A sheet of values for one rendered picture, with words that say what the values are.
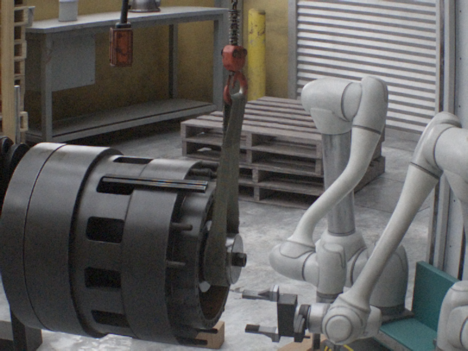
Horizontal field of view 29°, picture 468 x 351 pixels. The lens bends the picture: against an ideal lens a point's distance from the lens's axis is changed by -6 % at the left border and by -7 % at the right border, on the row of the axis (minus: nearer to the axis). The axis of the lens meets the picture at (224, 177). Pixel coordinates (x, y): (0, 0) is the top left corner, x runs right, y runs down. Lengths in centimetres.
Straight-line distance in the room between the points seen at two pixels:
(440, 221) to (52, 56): 450
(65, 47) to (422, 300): 456
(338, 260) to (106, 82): 562
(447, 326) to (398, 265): 43
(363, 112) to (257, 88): 585
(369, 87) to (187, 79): 616
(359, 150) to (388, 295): 54
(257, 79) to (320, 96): 573
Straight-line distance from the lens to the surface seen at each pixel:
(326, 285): 300
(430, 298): 322
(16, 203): 253
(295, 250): 306
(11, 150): 266
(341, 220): 326
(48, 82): 704
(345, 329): 241
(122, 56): 242
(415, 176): 259
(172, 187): 242
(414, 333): 319
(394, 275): 322
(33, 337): 399
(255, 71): 881
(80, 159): 257
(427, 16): 806
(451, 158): 246
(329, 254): 297
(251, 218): 587
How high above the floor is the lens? 171
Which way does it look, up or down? 15 degrees down
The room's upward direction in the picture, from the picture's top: straight up
